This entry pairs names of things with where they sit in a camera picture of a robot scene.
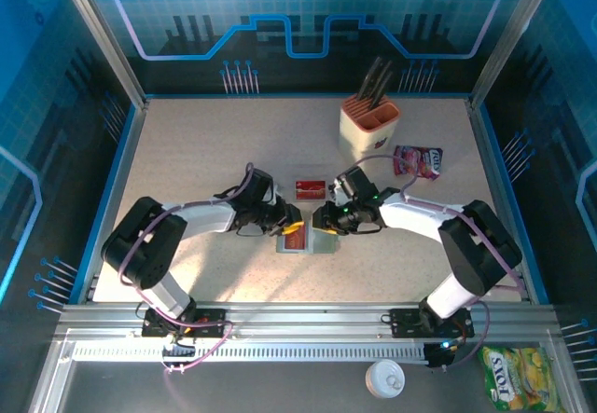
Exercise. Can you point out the red credit card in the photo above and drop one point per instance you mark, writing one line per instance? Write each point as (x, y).
(296, 241)
(310, 190)

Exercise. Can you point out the green card holder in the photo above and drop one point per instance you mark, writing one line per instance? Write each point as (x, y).
(322, 244)

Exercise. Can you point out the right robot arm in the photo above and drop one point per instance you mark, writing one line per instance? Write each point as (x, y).
(480, 250)

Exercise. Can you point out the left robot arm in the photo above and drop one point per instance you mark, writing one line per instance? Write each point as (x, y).
(140, 250)

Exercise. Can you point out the cream knife block orange top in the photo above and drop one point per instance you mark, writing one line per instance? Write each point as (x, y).
(366, 138)

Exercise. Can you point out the pink candy bag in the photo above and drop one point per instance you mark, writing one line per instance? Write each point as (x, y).
(422, 163)

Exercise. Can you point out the white tin can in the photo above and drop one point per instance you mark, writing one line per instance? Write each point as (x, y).
(384, 379)

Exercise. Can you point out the black electronics box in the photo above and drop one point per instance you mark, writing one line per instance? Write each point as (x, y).
(438, 357)

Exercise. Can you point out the yellow candy bag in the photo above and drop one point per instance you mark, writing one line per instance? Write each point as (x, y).
(520, 380)

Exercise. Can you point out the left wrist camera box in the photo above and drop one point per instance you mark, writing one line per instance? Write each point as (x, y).
(275, 191)

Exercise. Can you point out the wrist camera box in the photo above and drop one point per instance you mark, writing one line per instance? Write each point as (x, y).
(337, 190)
(275, 191)

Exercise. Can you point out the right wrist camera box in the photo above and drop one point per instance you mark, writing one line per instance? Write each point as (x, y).
(337, 190)

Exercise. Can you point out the aluminium front rail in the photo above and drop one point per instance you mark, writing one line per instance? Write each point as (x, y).
(303, 315)

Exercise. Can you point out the aluminium rail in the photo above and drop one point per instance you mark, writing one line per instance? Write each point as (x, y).
(130, 152)
(487, 152)
(303, 315)

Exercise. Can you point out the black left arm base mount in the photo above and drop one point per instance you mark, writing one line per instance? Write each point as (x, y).
(214, 326)

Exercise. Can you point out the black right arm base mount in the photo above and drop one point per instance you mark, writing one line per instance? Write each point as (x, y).
(406, 324)

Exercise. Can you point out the aluminium right side rail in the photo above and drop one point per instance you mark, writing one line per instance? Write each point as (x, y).
(487, 152)

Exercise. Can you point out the aluminium left side rail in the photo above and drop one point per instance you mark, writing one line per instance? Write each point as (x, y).
(130, 152)

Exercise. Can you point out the aluminium right corner post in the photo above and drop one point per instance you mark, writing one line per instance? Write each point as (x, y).
(511, 35)

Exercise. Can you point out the aluminium corner post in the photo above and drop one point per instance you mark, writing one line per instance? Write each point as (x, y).
(104, 35)
(511, 35)

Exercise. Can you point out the aluminium left corner post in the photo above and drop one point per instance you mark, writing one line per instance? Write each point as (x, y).
(104, 35)

